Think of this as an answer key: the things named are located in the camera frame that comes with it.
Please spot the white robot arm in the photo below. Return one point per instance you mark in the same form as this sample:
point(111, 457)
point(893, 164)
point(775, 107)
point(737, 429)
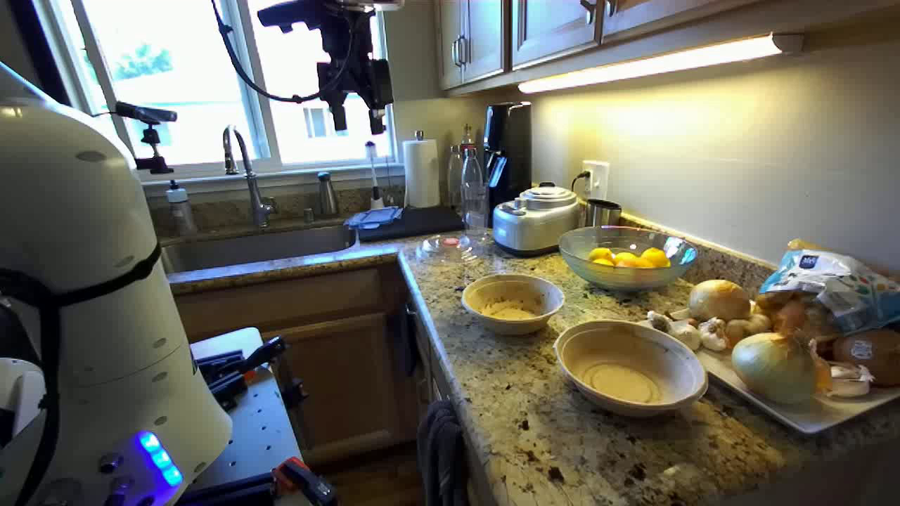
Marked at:
point(97, 364)

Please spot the white bowl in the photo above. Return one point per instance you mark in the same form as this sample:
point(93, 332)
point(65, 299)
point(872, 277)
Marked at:
point(630, 368)
point(513, 304)

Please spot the clear plastic bottle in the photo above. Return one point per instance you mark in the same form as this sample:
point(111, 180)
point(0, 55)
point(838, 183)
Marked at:
point(474, 194)

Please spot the yellow onion front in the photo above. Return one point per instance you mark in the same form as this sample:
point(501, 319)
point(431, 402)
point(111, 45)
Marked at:
point(775, 368)

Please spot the dark hanging towel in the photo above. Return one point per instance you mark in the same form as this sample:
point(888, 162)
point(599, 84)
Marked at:
point(442, 462)

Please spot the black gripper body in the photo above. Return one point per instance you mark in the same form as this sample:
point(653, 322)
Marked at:
point(349, 63)

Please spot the yellow onion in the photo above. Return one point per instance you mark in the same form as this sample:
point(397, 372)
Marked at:
point(717, 299)
point(775, 368)

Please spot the white ice cream maker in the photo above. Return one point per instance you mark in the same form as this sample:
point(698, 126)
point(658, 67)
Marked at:
point(539, 216)

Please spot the white wall outlet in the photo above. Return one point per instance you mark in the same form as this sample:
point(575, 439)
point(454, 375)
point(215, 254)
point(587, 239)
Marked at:
point(598, 177)

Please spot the glass bowl with lemons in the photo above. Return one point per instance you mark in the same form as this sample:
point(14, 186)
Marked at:
point(626, 257)

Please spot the plastic food bag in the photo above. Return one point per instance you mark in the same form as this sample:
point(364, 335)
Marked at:
point(852, 292)

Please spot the under cabinet light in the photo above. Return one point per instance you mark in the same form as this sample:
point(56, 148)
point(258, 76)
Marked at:
point(736, 52)

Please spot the paper towel roll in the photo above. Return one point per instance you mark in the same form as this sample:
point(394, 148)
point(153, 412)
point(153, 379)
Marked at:
point(419, 159)

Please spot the chrome kitchen faucet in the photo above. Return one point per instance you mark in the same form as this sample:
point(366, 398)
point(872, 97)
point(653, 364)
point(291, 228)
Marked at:
point(234, 159)

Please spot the yellow onion back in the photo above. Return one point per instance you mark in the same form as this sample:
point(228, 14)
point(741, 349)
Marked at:
point(717, 299)

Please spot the white rectangular plate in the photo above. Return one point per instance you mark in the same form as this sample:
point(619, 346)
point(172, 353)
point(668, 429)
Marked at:
point(812, 417)

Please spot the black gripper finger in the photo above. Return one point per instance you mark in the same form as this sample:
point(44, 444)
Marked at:
point(377, 119)
point(339, 117)

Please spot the soap dispenser bottle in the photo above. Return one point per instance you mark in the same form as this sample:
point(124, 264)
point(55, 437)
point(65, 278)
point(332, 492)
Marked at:
point(182, 208)

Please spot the black camera on tripod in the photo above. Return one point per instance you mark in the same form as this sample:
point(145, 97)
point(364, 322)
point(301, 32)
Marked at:
point(151, 135)

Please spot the black soda maker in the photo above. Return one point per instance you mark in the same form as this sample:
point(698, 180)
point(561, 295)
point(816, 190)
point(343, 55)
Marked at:
point(506, 150)

